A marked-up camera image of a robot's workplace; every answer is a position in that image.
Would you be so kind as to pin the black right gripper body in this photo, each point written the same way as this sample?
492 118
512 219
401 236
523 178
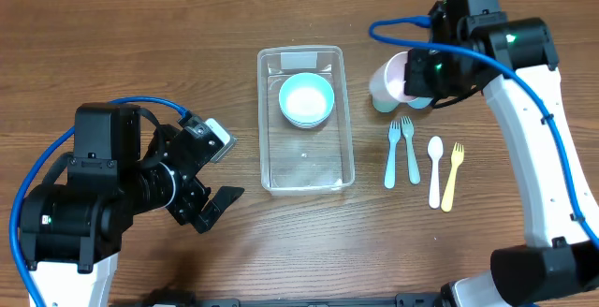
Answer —
434 76

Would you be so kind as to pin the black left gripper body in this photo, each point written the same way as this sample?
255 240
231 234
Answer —
158 182

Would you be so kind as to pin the clear plastic container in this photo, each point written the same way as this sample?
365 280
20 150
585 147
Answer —
302 161

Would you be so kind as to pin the pink plastic cup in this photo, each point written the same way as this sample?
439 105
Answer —
388 81

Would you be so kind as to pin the blue plastic cup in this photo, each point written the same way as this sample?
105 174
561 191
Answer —
420 103

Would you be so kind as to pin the blue plastic bowl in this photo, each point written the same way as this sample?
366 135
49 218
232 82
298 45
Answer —
306 99

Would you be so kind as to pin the green plastic cup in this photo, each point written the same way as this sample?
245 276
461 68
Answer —
385 106

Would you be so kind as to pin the yellow plastic fork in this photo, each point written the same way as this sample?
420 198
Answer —
457 158

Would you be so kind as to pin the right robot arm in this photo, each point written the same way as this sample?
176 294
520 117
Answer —
559 257

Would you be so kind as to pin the teal plastic fork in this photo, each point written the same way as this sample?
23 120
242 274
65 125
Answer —
408 132

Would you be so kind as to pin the light blue plastic fork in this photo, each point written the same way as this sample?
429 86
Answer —
394 136

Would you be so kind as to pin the white plastic spoon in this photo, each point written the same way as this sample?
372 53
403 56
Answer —
435 151

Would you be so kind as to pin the white label sticker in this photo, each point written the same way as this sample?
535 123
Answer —
298 60

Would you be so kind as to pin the black aluminium frame rail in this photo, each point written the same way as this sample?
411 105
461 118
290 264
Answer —
167 297

